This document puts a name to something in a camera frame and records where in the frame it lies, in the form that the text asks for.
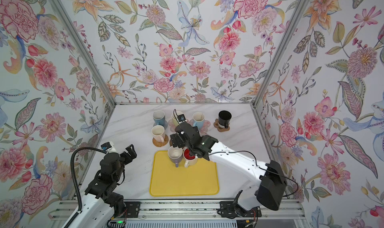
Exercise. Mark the cork paw print coaster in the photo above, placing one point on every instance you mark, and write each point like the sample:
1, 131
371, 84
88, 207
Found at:
219, 127

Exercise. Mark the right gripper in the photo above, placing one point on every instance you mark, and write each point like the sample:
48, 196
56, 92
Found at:
177, 139

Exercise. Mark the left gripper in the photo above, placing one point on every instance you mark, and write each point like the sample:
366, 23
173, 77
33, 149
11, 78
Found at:
125, 156

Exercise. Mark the green handle mug front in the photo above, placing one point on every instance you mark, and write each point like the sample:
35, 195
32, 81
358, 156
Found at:
176, 117

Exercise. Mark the red interior white mug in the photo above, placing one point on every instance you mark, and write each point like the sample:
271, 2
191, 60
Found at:
190, 160

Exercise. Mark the yellow tray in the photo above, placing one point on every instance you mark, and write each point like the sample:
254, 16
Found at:
167, 180

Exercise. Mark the grey round coaster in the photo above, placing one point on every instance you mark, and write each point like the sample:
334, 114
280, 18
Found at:
161, 123

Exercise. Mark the pink flower coaster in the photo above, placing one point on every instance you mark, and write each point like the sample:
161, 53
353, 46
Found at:
204, 130
171, 127

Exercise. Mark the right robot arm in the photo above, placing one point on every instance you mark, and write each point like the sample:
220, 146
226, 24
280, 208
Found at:
269, 183

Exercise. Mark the black mug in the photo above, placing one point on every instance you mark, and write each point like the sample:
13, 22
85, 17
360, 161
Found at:
224, 119

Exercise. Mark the pink flower coaster right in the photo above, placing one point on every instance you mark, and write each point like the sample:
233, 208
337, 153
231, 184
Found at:
204, 130

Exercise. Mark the woven rattan round coaster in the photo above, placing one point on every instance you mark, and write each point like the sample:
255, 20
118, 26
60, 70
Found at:
161, 144

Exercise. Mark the purple mug back row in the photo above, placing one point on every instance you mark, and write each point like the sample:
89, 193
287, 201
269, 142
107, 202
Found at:
175, 155

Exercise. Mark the pink handle mug front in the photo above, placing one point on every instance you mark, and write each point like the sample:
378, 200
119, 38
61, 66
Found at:
158, 133

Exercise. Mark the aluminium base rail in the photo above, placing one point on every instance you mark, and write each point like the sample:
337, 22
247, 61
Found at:
207, 209

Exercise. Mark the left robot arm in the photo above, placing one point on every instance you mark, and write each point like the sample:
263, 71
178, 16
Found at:
99, 205

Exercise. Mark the blue mug back row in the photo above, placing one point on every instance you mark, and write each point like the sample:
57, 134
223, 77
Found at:
158, 115

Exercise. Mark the blue handle mug front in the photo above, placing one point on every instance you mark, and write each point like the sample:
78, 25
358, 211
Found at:
198, 120

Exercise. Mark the pink flower coaster left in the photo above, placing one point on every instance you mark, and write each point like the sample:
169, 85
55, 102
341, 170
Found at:
171, 127

